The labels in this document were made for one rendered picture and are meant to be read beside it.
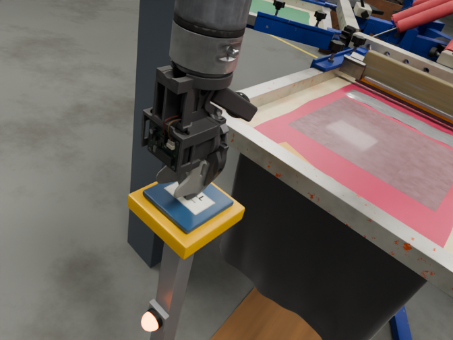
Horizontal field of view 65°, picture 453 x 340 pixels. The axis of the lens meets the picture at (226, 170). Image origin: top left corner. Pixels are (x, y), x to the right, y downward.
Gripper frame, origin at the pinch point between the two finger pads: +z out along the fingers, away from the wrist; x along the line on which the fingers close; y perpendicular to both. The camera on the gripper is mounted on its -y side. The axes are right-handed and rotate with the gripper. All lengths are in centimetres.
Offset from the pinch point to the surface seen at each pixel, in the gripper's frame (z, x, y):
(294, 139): 2.0, -0.2, -31.1
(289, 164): -1.4, 6.2, -17.4
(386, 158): 2.0, 15.8, -44.3
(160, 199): 1.2, -2.0, 4.0
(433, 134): 1, 20, -68
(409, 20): -11, -16, -137
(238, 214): 2.6, 6.4, -4.6
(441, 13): -16, -7, -141
